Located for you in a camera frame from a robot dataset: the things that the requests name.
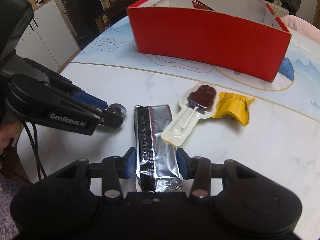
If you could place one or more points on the silver foil snack packet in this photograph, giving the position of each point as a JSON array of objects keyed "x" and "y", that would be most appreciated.
[{"x": 157, "y": 169}]

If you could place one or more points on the red cardboard box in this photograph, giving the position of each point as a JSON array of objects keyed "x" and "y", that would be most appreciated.
[{"x": 241, "y": 35}]

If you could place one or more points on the person's left hand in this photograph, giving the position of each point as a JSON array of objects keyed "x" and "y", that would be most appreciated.
[{"x": 9, "y": 131}]

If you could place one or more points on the yellow brown gift box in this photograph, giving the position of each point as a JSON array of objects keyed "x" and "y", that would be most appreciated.
[{"x": 102, "y": 23}]

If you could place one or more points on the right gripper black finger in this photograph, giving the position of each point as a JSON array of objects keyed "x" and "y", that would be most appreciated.
[{"x": 109, "y": 119}]

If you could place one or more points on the black refrigerator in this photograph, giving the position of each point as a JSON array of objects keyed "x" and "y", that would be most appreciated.
[{"x": 82, "y": 15}]

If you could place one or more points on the round dark foil candy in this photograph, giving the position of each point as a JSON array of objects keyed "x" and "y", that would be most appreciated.
[{"x": 117, "y": 109}]

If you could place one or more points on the chocolate lollipop in tray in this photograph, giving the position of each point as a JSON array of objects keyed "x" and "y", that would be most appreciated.
[{"x": 195, "y": 104}]

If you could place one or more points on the yellow snack wrapper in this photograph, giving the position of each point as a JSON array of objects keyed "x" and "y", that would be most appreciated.
[{"x": 233, "y": 106}]

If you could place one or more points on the dark tv console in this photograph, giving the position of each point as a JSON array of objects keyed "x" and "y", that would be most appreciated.
[{"x": 125, "y": 2}]

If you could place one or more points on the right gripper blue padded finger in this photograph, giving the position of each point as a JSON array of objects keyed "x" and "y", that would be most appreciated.
[
  {"x": 186, "y": 164},
  {"x": 129, "y": 163}
]

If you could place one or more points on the dark red snack bag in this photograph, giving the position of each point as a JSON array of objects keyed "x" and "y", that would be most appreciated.
[{"x": 200, "y": 5}]

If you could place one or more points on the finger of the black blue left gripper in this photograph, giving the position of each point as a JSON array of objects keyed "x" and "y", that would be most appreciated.
[{"x": 90, "y": 100}]

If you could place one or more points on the white cabinet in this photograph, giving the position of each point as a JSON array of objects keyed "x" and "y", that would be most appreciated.
[{"x": 47, "y": 39}]

